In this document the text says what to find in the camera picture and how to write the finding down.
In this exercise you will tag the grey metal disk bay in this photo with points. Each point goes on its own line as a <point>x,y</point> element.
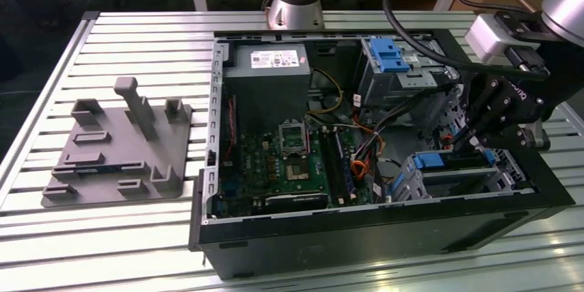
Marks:
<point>456,177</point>

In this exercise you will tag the green motherboard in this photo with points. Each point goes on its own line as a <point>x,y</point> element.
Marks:
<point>255,169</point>

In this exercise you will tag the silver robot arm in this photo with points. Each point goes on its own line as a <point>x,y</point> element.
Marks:
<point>296,1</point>

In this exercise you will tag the CPU socket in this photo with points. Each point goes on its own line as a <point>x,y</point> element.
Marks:
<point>302,170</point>

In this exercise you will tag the black RAM slot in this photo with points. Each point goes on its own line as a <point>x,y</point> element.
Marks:
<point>346,169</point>
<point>327,165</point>

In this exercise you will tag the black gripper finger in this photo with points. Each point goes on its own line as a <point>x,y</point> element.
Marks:
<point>482,100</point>
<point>498,116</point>

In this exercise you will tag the grey parts rack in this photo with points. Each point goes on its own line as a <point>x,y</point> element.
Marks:
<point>119,155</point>

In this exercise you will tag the hard disk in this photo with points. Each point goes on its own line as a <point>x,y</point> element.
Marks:
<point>431,161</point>

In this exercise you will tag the green RAM stick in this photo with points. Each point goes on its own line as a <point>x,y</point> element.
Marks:
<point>98,170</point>

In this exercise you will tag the black graphics card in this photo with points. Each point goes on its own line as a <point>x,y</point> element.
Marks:
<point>296,201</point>

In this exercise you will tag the blue plastic drive latch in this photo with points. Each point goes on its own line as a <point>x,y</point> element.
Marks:
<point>388,56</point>

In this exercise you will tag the grey power supply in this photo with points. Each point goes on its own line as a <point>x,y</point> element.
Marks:
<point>264,97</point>

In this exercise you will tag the black open PC case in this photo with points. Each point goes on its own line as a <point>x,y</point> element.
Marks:
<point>364,237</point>

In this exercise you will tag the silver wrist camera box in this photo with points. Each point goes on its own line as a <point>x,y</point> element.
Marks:
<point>486,37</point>

